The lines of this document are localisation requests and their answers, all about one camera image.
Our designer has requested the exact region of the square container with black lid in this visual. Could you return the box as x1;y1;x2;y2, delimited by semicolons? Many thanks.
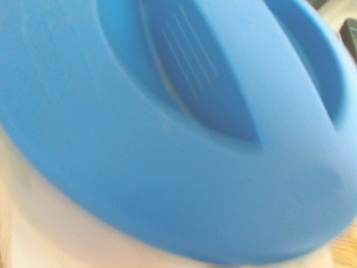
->
338;17;357;58

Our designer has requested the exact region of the clear pitcher with blue lid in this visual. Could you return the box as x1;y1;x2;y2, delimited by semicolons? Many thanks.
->
0;0;357;268

